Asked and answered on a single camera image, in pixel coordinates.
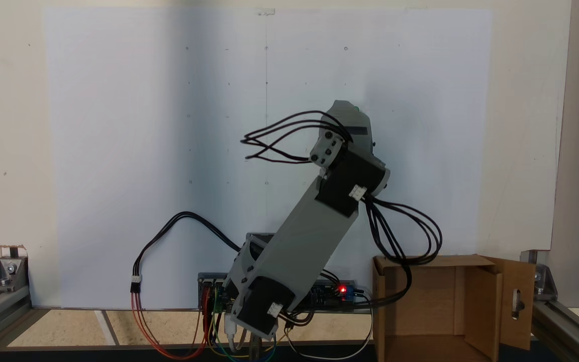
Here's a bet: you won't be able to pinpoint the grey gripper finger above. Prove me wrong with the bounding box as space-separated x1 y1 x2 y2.
310 130 346 167

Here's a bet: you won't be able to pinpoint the green jumper wire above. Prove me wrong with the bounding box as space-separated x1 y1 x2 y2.
213 302 237 357

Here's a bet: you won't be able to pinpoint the black cable with white connector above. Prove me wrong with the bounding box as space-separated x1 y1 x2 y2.
130 211 242 295

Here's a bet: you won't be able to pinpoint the red orange wires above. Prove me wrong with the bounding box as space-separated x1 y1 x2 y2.
130 291 210 360

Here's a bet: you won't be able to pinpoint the black servo cable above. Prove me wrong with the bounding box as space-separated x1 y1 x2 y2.
241 111 343 164
365 196 443 308

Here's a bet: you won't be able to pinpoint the metal corner bracket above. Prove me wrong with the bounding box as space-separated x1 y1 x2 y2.
521 250 557 301
0 246 30 293

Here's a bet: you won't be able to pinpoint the white paper sheet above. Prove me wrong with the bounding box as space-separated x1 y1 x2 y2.
43 8 492 310

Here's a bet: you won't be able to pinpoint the brown cardboard box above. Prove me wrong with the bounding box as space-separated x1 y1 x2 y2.
372 254 536 362

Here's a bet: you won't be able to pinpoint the circuit board with jumper wires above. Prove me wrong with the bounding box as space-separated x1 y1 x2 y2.
198 273 230 313

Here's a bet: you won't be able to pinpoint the grey metal frame post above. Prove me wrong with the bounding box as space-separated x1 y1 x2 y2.
546 0 579 308

